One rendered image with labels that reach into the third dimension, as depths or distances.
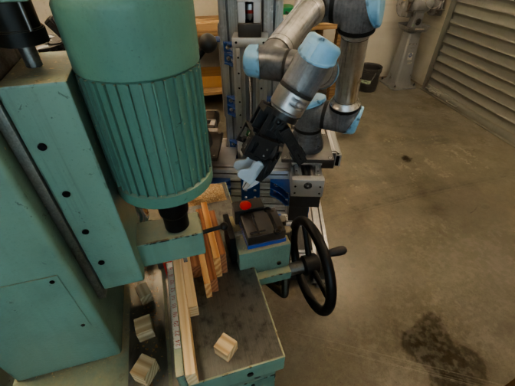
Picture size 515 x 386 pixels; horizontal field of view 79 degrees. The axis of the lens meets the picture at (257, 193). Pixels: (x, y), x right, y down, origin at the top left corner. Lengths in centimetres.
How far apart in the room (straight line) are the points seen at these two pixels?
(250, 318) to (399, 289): 139
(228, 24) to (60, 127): 101
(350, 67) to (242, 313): 84
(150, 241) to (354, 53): 84
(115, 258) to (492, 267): 215
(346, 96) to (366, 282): 114
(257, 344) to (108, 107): 53
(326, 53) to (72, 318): 69
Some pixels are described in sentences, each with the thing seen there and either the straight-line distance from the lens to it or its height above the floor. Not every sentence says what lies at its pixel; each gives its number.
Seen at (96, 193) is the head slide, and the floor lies 124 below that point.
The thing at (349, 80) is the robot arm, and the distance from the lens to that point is 119.
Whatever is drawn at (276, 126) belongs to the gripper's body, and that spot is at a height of 124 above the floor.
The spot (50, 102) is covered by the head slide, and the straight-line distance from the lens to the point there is 49.
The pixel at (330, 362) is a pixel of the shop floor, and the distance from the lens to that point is 172.
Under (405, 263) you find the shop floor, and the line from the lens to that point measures 216.
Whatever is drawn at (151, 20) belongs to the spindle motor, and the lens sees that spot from 43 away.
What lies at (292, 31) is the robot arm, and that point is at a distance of 88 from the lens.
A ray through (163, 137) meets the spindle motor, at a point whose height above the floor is 133.
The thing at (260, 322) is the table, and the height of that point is 90.
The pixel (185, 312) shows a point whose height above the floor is 95.
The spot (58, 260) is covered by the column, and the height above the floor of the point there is 115.
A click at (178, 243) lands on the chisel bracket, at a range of 70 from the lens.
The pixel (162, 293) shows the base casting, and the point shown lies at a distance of 94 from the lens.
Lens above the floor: 156
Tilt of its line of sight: 40 degrees down
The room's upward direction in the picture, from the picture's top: straight up
